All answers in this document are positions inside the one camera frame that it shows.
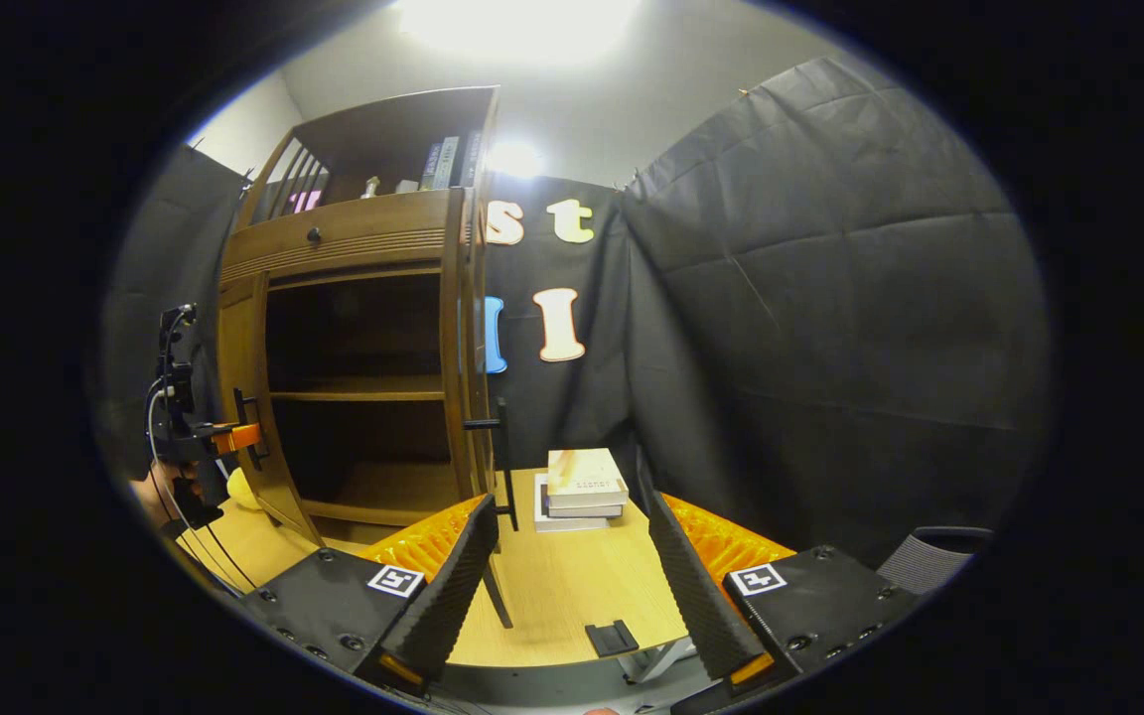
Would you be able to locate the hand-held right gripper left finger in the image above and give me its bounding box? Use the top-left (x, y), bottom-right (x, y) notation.
top-left (239, 494), bottom-right (501, 696)

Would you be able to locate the white flat book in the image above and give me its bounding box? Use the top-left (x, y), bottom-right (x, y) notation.
top-left (532, 475), bottom-right (613, 533)

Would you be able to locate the beige thick book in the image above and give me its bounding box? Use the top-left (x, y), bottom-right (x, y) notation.
top-left (545, 448), bottom-right (631, 509)

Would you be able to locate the black backdrop cloth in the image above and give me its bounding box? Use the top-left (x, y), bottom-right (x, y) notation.
top-left (100, 55), bottom-right (1055, 572)

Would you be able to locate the white metal table frame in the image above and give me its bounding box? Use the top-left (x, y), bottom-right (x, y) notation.
top-left (622, 636), bottom-right (697, 686)

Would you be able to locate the small black plastic block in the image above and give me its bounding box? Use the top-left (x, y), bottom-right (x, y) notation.
top-left (585, 621), bottom-right (641, 657)

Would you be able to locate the pale yellow round sponge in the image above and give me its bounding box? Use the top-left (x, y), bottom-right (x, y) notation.
top-left (226, 469), bottom-right (265, 512)

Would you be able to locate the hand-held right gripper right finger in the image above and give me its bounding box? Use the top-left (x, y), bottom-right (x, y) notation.
top-left (646, 492), bottom-right (926, 696)

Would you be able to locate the grey mesh office chair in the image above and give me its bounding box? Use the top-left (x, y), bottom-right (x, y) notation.
top-left (875, 526), bottom-right (995, 597)

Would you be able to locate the wooden double-door shoe cabinet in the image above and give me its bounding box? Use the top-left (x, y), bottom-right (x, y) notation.
top-left (217, 85), bottom-right (503, 547)

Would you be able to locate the large ceiling light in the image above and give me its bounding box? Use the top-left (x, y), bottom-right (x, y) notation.
top-left (393, 0), bottom-right (643, 66)

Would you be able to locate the thin dark book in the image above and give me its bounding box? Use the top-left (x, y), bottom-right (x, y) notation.
top-left (542, 487), bottom-right (625, 519)

